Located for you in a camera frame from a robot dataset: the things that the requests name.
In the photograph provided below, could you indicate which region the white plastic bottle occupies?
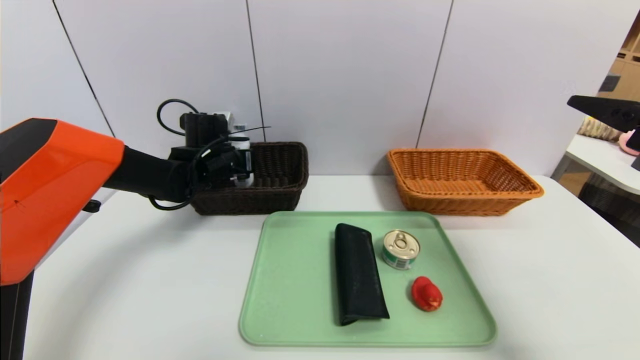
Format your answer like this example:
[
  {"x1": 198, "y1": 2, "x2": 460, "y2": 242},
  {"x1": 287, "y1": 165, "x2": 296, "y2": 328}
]
[{"x1": 227, "y1": 136, "x2": 255, "y2": 189}]

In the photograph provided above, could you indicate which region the black soft case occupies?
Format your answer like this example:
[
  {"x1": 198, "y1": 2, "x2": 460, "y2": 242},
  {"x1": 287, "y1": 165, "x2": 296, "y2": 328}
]
[{"x1": 334, "y1": 223, "x2": 390, "y2": 326}]

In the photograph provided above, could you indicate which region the red toy tomato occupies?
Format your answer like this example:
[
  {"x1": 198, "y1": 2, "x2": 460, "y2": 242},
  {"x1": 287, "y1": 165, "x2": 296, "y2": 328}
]
[{"x1": 410, "y1": 275, "x2": 443, "y2": 312}]

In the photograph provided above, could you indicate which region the dark brown wicker basket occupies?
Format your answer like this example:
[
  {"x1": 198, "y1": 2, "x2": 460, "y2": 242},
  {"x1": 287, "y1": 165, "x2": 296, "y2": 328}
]
[{"x1": 190, "y1": 142, "x2": 309, "y2": 216}]

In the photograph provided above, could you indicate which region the orange wicker basket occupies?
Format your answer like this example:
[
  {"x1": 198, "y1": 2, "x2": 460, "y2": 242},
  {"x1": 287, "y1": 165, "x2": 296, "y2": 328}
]
[{"x1": 386, "y1": 148, "x2": 545, "y2": 217}]

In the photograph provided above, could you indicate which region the small tin can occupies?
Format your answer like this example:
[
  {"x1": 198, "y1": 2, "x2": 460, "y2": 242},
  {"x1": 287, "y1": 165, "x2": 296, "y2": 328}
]
[{"x1": 381, "y1": 229, "x2": 421, "y2": 271}]

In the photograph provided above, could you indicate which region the light green plastic tray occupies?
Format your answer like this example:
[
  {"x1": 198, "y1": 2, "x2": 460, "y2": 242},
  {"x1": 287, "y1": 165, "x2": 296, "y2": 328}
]
[{"x1": 239, "y1": 211, "x2": 497, "y2": 347}]

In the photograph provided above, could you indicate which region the beige striped plush toy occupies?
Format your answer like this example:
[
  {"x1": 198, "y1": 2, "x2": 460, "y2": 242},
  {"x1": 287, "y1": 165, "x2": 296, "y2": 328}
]
[{"x1": 576, "y1": 119, "x2": 623, "y2": 143}]

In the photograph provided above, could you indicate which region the pink plush toy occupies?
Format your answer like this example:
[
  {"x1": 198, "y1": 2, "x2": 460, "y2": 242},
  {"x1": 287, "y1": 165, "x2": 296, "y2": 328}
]
[{"x1": 618, "y1": 129, "x2": 635, "y2": 157}]

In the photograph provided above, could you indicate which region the wooden shelf unit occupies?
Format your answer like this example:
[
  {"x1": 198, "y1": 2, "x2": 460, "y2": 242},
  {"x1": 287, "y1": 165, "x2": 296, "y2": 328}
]
[{"x1": 590, "y1": 10, "x2": 640, "y2": 113}]

